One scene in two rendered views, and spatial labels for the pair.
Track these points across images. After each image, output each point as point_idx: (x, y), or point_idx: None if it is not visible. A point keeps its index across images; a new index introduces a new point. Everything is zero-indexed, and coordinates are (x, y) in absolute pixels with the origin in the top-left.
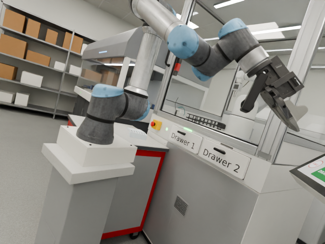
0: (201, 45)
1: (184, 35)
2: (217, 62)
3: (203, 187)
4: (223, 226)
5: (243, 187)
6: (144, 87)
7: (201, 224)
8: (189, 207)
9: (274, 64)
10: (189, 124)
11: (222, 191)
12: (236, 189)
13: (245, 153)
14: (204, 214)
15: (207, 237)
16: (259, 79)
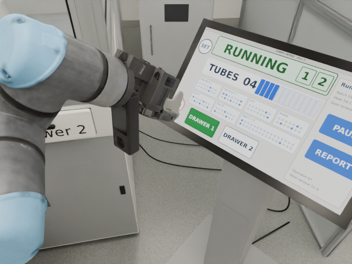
0: (41, 184)
1: (23, 245)
2: (44, 130)
3: (50, 169)
4: (104, 179)
5: (100, 139)
6: None
7: (79, 195)
8: (50, 195)
9: (135, 70)
10: None
11: (80, 157)
12: (95, 145)
13: (78, 106)
14: (75, 186)
15: (95, 198)
16: (131, 108)
